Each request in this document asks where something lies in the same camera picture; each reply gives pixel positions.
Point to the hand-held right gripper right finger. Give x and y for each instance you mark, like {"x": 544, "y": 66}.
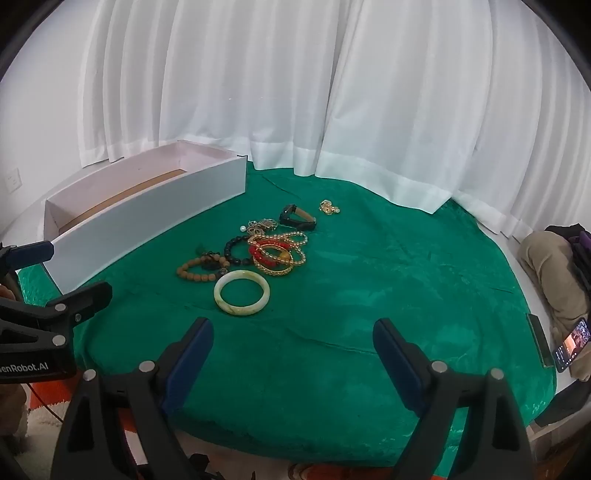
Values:
{"x": 395, "y": 360}

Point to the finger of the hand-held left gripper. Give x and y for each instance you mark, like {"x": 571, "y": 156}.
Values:
{"x": 27, "y": 254}
{"x": 87, "y": 297}

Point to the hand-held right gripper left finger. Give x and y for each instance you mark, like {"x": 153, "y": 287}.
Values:
{"x": 194, "y": 355}

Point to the long white box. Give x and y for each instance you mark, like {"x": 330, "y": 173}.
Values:
{"x": 138, "y": 221}

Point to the pale jade bangle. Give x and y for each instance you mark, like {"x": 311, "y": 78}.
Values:
{"x": 242, "y": 275}

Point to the gold filigree jewelry piece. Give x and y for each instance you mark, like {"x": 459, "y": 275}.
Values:
{"x": 263, "y": 226}

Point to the orange white rug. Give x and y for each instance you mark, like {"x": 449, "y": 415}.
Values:
{"x": 37, "y": 420}

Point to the green velvet cloth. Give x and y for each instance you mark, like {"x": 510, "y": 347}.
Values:
{"x": 369, "y": 277}

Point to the dark green slim box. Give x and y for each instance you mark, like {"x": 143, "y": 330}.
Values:
{"x": 538, "y": 339}

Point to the black wristwatch with tan lining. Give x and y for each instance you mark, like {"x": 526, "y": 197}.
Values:
{"x": 287, "y": 221}

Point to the black cloth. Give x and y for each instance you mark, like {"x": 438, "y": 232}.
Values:
{"x": 563, "y": 406}

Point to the smartphone with lit screen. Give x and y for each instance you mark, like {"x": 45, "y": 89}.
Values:
{"x": 572, "y": 344}

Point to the beige trouser leg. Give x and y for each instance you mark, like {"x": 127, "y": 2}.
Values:
{"x": 549, "y": 263}

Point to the black purple bag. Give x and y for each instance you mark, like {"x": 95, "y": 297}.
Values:
{"x": 577, "y": 240}

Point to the white curtain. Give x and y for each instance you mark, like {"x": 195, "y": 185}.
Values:
{"x": 277, "y": 69}

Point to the white wall outlet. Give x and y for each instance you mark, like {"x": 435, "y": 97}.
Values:
{"x": 14, "y": 180}

